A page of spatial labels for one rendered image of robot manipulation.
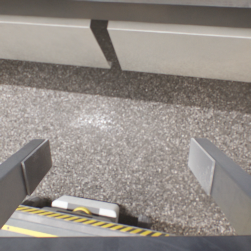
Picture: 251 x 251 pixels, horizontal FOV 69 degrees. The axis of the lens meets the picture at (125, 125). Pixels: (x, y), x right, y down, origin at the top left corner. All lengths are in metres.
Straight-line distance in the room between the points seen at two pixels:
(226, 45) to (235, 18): 0.06
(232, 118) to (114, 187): 0.61
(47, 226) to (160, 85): 0.69
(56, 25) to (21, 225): 0.55
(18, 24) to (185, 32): 0.35
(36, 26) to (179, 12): 0.30
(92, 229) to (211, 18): 0.57
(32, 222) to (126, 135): 0.48
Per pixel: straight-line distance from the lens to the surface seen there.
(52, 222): 0.63
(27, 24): 0.49
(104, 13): 0.40
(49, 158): 0.17
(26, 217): 0.67
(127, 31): 0.41
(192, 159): 0.16
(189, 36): 0.40
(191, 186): 0.88
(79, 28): 0.43
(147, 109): 0.85
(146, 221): 0.79
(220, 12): 0.38
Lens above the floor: 0.84
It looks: 81 degrees down
